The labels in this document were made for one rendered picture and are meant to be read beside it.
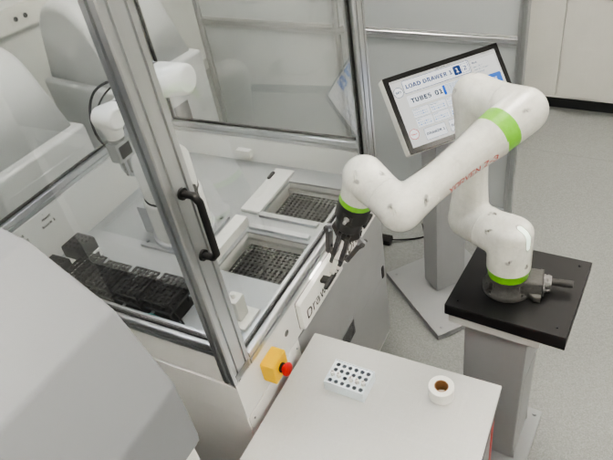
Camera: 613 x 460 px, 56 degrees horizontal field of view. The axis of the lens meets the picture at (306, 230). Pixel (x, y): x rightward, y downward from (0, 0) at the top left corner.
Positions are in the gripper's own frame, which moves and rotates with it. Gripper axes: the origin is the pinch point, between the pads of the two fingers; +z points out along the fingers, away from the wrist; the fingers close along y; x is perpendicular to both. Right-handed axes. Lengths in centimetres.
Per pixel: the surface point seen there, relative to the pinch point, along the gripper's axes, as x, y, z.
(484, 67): 112, 11, -17
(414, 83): 90, -10, -11
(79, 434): -90, -6, -56
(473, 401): -14, 51, 9
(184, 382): -44, -22, 24
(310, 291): -4.3, -3.9, 12.1
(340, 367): -18.8, 14.5, 18.7
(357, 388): -23.8, 21.3, 16.2
